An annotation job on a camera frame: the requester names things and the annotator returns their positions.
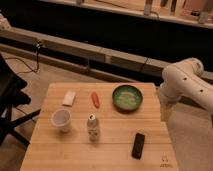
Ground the white paper cup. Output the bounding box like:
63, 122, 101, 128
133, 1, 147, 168
51, 109, 71, 133

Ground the black cable on floor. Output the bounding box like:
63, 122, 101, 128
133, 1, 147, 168
3, 39, 44, 76

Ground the green bowl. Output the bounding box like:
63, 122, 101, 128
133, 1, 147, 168
112, 85, 143, 112

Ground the small white plastic bottle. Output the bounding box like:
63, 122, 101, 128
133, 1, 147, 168
87, 114, 100, 141

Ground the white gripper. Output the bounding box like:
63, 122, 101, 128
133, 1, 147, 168
160, 102, 175, 122

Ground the orange carrot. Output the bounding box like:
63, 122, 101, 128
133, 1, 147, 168
91, 92, 100, 109

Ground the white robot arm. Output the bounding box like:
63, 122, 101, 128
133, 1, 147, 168
157, 58, 213, 122

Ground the black office chair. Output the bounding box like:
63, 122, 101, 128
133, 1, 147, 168
0, 54, 40, 146

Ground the black rectangular remote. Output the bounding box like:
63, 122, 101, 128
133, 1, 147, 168
131, 133, 145, 159

